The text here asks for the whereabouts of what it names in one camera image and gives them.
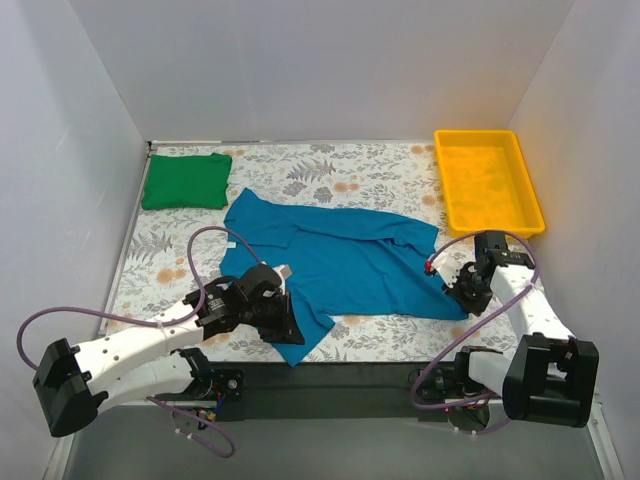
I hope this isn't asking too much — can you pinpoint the blue t shirt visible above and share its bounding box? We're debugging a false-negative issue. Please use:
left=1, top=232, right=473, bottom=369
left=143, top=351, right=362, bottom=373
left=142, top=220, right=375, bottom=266
left=220, top=189, right=467, bottom=367

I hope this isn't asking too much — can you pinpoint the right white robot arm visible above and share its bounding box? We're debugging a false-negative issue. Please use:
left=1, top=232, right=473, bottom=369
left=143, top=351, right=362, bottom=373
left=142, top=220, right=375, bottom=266
left=410, top=230, right=599, bottom=428

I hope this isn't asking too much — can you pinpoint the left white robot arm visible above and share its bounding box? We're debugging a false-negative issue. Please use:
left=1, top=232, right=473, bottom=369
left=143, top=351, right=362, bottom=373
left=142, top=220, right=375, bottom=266
left=33, top=264, right=305, bottom=438

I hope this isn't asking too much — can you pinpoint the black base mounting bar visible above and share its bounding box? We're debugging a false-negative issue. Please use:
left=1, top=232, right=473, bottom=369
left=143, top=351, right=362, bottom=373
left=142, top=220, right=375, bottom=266
left=212, top=362, right=450, bottom=424

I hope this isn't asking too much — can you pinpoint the floral table mat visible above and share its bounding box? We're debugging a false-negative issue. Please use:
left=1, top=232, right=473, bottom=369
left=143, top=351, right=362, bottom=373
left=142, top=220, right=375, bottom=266
left=99, top=142, right=517, bottom=363

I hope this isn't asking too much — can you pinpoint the yellow plastic bin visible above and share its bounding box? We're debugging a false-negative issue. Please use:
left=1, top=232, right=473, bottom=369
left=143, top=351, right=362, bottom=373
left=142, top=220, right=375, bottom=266
left=434, top=129, right=546, bottom=239

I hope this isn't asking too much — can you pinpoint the folded green t shirt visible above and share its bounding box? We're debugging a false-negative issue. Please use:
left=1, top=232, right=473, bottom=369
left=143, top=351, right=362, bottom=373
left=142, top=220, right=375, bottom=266
left=141, top=153, right=232, bottom=210

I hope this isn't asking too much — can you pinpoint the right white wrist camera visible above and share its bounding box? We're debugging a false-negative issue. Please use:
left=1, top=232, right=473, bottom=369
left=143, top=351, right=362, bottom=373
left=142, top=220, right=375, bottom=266
left=424, top=253, right=472, bottom=291

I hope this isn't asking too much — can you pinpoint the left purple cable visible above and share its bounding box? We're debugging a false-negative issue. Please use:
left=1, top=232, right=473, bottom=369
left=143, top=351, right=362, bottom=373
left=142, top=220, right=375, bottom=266
left=16, top=225, right=281, bottom=458

